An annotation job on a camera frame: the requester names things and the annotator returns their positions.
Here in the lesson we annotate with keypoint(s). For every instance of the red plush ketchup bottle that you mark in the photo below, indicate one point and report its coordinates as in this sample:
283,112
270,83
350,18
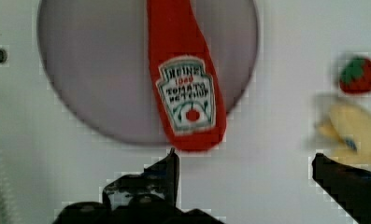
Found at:
183,77

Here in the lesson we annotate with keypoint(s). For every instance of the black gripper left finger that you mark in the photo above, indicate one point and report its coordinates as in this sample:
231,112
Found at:
146,198

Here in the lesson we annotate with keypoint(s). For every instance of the yellow plush banana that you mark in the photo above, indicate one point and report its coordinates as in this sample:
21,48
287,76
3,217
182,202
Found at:
350,126

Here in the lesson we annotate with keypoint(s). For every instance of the grey round plate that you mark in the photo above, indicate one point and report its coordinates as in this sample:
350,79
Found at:
95,54

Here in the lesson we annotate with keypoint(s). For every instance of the red plush strawberry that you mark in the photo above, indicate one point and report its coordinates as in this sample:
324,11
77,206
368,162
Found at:
355,77

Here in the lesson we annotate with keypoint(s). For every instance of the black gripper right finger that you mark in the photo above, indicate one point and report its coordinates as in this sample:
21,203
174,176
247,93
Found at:
350,187

